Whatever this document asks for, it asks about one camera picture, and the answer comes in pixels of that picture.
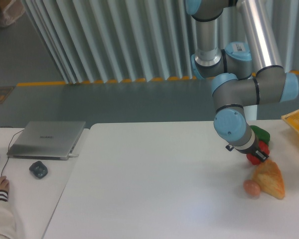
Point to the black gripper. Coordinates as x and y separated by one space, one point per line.
251 146

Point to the red bell pepper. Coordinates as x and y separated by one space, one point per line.
263 151

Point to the cream striped sleeve forearm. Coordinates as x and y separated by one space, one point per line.
7 218

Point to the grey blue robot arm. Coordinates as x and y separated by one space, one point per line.
243 74

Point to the golden pastry bread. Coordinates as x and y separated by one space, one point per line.
269 177

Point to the green bell pepper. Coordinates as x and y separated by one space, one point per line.
261 134

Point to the brown egg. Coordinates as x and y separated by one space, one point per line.
251 188

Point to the grey folding partition screen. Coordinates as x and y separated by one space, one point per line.
106 40

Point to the silver closed laptop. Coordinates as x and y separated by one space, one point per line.
47 140

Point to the dark grey computer mouse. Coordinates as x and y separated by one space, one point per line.
38 170

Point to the cardboard box with wrap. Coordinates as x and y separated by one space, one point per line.
10 12

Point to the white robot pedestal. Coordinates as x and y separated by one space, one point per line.
251 112

